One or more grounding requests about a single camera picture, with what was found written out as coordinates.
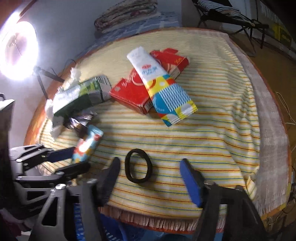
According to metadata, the black hair tie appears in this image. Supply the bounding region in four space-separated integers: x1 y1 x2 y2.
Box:
124 148 153 184

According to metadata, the small colourful snack wrapper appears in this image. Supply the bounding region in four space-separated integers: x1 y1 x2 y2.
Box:
72 125 104 164

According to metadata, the colourful tissue pack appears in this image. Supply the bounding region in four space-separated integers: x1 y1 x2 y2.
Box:
127 46 198 126

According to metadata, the white tissue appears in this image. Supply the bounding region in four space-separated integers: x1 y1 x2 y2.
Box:
62 67 81 90

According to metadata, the red cigarette carton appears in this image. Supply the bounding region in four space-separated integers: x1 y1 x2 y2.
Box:
109 48 190 115

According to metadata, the white plastic bag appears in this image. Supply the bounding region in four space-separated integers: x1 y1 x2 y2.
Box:
45 99 64 140

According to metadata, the dark chocolate bar wrapper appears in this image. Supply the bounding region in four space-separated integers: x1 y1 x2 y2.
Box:
63 110 97 138

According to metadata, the blue plastic trash basket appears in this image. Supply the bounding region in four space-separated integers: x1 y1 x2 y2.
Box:
74 203 165 240

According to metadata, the gloved left hand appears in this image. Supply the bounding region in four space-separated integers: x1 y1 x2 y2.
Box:
1 208 31 237

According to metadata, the black tripod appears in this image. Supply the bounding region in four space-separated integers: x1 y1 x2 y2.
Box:
33 66 65 100

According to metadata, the striped yellow towel blanket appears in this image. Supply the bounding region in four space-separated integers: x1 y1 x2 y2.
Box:
77 29 290 232

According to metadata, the folded floral quilt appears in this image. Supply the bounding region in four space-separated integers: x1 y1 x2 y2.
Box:
94 1 158 32

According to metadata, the black folding chair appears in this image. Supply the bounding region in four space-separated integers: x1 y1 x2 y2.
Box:
192 0 269 54

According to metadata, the white ring light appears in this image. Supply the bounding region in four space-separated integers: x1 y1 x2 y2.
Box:
1 11 39 81

